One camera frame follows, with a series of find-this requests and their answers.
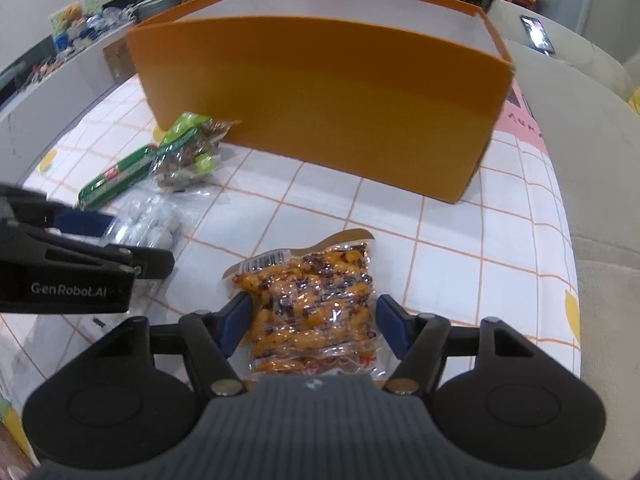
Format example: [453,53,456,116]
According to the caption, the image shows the green sausage stick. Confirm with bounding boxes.
[77,144,157,210]

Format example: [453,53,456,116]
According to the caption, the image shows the green nut snack bag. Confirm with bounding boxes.
[150,112,239,191]

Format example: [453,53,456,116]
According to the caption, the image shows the smartphone on sofa arm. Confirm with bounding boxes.
[520,15,555,56]

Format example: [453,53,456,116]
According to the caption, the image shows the orange cardboard box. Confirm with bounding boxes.
[127,0,514,203]

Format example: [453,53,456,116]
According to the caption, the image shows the grey plant pot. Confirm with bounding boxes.
[134,0,181,23]

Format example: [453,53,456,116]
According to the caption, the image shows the checked lemon tablecloth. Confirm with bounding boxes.
[0,77,584,466]

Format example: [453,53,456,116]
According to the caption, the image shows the white TV cabinet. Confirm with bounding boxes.
[0,23,132,183]

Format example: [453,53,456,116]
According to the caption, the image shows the beige sofa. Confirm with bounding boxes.
[488,0,639,479]

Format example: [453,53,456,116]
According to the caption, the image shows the brown cardboard box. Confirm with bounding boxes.
[103,38,137,84]

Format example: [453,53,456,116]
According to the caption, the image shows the clear bag white candies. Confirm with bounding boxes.
[101,188,208,252]

